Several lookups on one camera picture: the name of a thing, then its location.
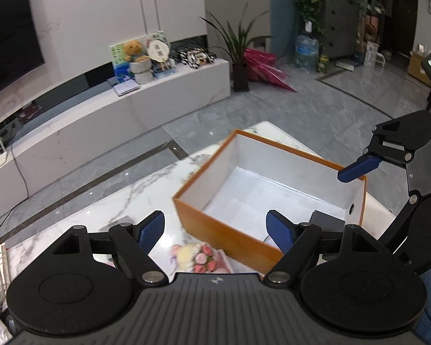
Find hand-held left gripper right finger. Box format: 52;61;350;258
266;209;385;288

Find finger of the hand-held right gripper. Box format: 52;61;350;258
337;115;414;184
311;192;423;256

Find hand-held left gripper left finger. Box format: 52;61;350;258
52;210;168;287

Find crochet flower bouquet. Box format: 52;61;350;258
170;242;235;274

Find orange cardboard box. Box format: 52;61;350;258
172;129;367;278

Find white marble TV cabinet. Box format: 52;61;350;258
0;57;231;217

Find cardboard carton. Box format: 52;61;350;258
407;49;431;87

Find blue water jug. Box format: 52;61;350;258
295;35;319;73

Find white tablet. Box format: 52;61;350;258
113;80;141;97

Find grey drawer cabinet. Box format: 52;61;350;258
324;0;360;60

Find grey knitted basket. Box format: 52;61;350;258
129;59;152;73
133;70;154;85

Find long-leaved potted plant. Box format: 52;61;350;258
199;3;274;92

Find green blue picture box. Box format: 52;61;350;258
109;30;166;81

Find black white checkered toys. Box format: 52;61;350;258
172;47;217;69

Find round paper fan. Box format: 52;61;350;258
145;33;172;70

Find black television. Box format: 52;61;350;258
0;0;46;102

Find black power cable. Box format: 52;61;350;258
0;147;31;231

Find ring binder notebook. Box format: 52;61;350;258
0;242;11;295

